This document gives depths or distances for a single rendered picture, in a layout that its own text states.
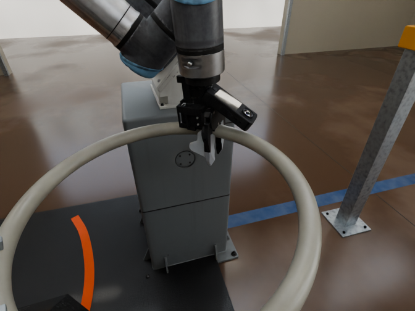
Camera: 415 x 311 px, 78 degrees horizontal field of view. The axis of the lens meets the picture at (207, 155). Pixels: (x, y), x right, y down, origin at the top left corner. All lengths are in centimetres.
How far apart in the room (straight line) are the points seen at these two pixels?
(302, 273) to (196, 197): 83
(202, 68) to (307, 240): 33
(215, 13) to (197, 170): 67
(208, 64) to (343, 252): 138
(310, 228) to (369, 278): 126
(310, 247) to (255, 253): 116
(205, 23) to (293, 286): 40
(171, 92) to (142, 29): 36
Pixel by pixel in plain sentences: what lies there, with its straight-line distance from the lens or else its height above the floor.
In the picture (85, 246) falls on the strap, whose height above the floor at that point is 2.
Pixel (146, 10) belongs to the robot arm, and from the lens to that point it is 92.
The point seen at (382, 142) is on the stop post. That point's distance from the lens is 145.
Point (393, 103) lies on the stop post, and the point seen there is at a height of 78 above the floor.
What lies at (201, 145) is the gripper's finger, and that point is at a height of 91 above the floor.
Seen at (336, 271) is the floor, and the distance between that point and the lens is 157.
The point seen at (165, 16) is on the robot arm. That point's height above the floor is 116.
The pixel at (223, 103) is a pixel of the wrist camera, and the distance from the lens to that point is 51.
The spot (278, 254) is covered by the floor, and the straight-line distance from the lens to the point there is 153.
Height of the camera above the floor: 122
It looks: 34 degrees down
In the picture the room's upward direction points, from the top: straight up
